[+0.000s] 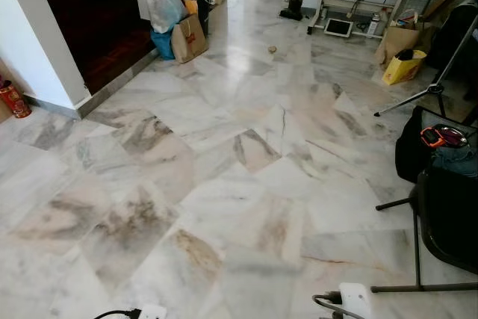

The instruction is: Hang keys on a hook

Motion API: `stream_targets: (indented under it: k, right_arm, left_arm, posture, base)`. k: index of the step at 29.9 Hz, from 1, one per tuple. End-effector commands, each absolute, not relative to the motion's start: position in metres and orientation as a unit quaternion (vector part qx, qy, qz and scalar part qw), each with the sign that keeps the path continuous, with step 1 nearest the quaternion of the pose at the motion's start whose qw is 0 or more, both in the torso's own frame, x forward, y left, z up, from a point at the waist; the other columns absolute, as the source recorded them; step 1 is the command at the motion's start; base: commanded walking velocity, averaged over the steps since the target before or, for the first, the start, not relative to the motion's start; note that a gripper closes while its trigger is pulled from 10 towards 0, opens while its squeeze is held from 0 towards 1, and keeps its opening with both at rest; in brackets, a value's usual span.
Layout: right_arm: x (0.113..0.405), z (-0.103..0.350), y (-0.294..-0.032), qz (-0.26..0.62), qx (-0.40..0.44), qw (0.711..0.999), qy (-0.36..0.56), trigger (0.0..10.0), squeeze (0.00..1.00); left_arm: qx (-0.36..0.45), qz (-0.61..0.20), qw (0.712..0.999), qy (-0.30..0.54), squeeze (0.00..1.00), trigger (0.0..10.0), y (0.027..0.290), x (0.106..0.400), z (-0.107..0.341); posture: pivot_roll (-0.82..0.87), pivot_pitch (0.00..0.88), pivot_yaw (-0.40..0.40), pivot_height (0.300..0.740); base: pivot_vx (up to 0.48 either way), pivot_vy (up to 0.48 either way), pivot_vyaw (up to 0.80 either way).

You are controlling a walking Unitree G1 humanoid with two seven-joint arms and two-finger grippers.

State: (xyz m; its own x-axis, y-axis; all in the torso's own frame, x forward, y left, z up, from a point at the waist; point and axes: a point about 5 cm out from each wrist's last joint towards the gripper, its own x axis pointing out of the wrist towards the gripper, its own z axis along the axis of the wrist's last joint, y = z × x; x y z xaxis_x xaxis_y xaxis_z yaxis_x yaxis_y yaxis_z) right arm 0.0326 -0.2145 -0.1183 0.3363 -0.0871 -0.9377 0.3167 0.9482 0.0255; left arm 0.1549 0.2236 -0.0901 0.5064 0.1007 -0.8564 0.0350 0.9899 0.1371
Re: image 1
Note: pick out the brown paper bag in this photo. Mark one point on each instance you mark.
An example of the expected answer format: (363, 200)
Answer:
(188, 41)
(396, 39)

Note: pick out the black metal chair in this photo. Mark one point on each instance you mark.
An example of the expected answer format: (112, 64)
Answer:
(448, 214)

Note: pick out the white plastic bag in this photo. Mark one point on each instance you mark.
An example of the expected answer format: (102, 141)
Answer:
(164, 9)

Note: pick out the yellow shopping bag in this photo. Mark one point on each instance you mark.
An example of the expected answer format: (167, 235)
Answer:
(403, 71)

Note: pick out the black tripod stand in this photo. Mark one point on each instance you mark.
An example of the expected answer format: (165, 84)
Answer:
(411, 100)

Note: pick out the white bottle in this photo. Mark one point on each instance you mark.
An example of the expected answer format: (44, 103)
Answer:
(373, 26)

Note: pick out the dark red carpeted staircase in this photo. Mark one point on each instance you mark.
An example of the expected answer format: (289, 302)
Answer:
(89, 20)

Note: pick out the black shopping bag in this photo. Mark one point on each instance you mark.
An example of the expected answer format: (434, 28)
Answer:
(203, 13)

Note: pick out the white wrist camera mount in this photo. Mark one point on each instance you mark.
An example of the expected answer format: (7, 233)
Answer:
(356, 300)
(153, 313)

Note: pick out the blue jeans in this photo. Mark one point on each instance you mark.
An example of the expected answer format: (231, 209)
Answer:
(457, 160)

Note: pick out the blue plastic bag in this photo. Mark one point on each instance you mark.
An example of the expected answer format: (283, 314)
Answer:
(163, 44)

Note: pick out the small brown ball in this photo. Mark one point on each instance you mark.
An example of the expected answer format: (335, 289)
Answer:
(272, 48)

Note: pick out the black jacket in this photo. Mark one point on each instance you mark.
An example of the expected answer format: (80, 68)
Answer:
(412, 151)

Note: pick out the white framed tablet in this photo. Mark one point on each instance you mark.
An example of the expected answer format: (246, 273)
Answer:
(337, 28)

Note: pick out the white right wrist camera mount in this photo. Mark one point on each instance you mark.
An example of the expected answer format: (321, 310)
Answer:
(356, 300)

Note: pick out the red tin can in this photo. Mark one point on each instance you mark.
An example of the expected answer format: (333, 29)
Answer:
(15, 101)

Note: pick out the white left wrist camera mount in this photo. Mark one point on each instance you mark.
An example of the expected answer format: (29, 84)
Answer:
(153, 313)

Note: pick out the orange purple goggles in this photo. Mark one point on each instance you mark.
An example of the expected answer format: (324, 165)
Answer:
(448, 137)

